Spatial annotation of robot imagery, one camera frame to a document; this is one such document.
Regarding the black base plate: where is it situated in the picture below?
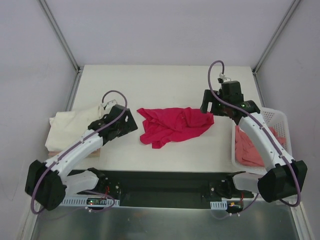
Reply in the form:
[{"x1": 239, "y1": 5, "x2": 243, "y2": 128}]
[{"x1": 92, "y1": 170, "x2": 254, "y2": 209}]

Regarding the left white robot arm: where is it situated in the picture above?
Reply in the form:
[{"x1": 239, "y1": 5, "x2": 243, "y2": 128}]
[{"x1": 25, "y1": 104, "x2": 138, "y2": 214}]

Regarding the right white cable duct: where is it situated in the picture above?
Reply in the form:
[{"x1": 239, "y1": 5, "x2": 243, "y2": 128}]
[{"x1": 210, "y1": 200, "x2": 228, "y2": 211}]

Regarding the left white cable duct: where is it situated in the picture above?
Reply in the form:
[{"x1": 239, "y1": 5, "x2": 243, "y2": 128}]
[{"x1": 60, "y1": 197, "x2": 120, "y2": 208}]

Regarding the aluminium frame post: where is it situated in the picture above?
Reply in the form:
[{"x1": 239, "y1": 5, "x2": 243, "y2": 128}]
[
  {"x1": 37, "y1": 0, "x2": 81, "y2": 74},
  {"x1": 252, "y1": 0, "x2": 303, "y2": 76}
]

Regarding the white cable duct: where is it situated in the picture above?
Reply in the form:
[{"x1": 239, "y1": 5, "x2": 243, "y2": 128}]
[
  {"x1": 210, "y1": 200, "x2": 228, "y2": 211},
  {"x1": 60, "y1": 197, "x2": 120, "y2": 208}
]

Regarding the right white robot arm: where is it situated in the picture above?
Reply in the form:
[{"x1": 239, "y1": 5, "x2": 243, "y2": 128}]
[{"x1": 200, "y1": 81, "x2": 308, "y2": 207}]

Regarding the right aluminium frame post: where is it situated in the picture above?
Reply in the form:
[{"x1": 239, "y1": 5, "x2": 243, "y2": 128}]
[{"x1": 252, "y1": 0, "x2": 303, "y2": 76}]

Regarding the white plastic basket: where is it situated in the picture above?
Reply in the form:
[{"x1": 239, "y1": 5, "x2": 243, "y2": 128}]
[{"x1": 231, "y1": 107, "x2": 294, "y2": 175}]

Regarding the magenta t-shirt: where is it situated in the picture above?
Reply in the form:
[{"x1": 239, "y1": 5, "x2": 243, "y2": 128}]
[{"x1": 137, "y1": 107, "x2": 215, "y2": 149}]

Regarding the left aluminium frame post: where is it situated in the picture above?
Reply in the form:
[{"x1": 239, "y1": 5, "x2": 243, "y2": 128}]
[{"x1": 37, "y1": 0, "x2": 81, "y2": 74}]

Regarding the salmon pink t-shirt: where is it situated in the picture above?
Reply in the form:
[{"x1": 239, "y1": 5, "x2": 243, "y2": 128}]
[{"x1": 234, "y1": 124, "x2": 286, "y2": 167}]

